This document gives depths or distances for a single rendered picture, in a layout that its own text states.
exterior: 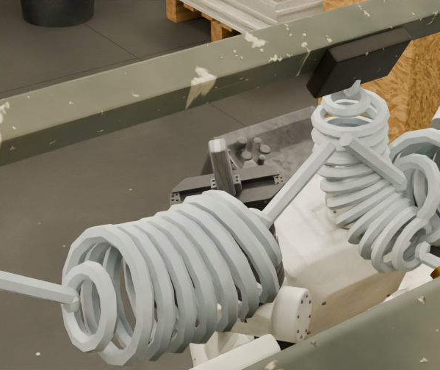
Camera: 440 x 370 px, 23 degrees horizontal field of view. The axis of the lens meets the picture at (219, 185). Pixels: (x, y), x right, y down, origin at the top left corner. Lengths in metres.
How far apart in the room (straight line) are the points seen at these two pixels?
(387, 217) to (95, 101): 0.18
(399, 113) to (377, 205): 3.04
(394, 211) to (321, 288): 0.98
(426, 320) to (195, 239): 0.16
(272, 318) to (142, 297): 0.81
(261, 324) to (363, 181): 0.72
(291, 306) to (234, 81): 0.78
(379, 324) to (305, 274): 1.19
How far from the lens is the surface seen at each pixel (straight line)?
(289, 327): 1.25
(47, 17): 6.02
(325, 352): 0.32
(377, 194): 0.56
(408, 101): 3.56
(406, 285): 3.13
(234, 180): 1.14
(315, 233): 1.55
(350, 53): 0.51
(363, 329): 0.33
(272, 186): 1.14
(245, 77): 0.49
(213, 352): 1.31
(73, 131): 0.45
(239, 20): 5.47
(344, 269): 1.55
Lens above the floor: 2.16
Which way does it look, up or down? 30 degrees down
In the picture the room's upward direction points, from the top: straight up
